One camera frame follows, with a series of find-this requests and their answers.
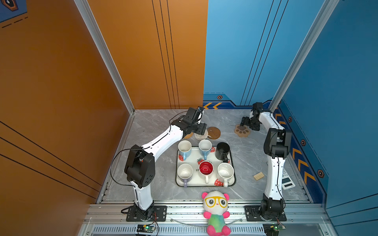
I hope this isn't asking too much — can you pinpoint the cork paw print coaster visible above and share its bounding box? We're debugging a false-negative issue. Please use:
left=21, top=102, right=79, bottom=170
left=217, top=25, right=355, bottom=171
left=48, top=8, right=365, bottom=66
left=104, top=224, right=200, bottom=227
left=234, top=124, right=251, bottom=138

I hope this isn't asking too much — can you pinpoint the multicolour woven coaster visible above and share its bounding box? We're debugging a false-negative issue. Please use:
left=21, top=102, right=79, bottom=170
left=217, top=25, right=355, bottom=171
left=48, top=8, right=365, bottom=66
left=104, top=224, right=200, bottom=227
left=194, top=132, right=208, bottom=141

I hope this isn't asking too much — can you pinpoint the dark brown wooden coaster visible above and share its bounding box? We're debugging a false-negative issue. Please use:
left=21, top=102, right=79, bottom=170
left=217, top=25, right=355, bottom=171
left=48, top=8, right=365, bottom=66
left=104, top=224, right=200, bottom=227
left=207, top=127, right=221, bottom=140

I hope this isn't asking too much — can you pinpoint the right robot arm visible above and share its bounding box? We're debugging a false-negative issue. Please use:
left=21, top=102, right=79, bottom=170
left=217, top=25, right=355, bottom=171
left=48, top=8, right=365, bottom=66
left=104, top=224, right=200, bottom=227
left=241, top=102, right=292, bottom=221

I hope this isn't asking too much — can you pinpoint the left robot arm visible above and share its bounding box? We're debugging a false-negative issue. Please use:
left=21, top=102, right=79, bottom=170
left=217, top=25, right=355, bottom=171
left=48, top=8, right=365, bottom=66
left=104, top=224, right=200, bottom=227
left=124, top=107, right=207, bottom=220

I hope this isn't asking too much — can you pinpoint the blue mug back left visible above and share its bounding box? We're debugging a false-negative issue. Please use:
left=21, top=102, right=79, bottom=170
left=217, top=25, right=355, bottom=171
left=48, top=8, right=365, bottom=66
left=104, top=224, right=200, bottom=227
left=178, top=140, right=192, bottom=161

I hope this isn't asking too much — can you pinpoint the blue mug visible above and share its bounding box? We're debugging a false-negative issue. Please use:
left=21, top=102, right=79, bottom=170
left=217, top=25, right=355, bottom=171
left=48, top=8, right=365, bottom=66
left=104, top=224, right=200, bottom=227
left=198, top=139, right=212, bottom=160
left=178, top=140, right=192, bottom=161

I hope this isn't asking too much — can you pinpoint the blue mug back middle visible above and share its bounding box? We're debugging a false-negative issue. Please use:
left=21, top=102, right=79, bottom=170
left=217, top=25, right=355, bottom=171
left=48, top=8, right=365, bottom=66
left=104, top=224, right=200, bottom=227
left=198, top=139, right=212, bottom=160

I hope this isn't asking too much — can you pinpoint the black mug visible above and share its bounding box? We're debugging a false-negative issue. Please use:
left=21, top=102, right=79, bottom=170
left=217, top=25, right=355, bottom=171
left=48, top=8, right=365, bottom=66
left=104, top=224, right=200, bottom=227
left=215, top=142, right=230, bottom=163

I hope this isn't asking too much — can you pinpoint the red interior mug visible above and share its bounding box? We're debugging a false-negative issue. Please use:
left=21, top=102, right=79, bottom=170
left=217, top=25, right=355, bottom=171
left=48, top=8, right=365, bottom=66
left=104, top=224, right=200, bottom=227
left=199, top=161, right=214, bottom=184

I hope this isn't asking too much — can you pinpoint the white strawberry serving tray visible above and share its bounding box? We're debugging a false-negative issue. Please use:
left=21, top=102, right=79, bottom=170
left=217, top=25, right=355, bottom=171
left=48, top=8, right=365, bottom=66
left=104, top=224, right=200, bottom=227
left=176, top=147, right=236, bottom=187

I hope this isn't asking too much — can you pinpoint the small wooden block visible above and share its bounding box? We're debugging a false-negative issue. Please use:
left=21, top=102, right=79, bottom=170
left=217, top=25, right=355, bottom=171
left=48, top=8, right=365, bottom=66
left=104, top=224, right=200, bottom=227
left=254, top=172, right=265, bottom=181

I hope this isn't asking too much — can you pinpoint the white mug front right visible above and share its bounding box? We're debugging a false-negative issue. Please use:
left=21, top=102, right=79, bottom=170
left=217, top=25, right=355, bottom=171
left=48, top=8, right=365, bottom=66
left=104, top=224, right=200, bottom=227
left=217, top=163, right=234, bottom=187

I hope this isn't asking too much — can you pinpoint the plush panda toy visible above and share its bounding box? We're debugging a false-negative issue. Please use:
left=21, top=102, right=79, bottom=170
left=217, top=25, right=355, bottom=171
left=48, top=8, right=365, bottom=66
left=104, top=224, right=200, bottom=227
left=201, top=190, right=231, bottom=236

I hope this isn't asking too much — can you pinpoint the right circuit board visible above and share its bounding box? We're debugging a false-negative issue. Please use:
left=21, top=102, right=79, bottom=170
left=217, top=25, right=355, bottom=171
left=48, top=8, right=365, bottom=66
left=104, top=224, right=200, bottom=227
left=263, top=225, right=285, bottom=236

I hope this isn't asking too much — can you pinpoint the left green circuit board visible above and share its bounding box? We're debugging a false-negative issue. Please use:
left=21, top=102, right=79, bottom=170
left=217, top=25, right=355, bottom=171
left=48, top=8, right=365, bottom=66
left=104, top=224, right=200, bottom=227
left=136, top=224, right=157, bottom=236

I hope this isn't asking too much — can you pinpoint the white mug purple handle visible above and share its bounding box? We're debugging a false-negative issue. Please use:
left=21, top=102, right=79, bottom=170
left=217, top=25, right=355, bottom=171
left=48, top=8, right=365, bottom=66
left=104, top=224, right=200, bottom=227
left=177, top=164, right=194, bottom=188

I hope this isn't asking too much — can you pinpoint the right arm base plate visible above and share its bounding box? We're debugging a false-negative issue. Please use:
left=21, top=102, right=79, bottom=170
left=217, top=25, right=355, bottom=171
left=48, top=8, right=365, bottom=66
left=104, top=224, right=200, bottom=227
left=244, top=205, right=287, bottom=222

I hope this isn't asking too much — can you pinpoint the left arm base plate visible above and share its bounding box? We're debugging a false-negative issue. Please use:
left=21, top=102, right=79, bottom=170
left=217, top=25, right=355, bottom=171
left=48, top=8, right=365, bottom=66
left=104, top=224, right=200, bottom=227
left=126, top=204, right=167, bottom=222

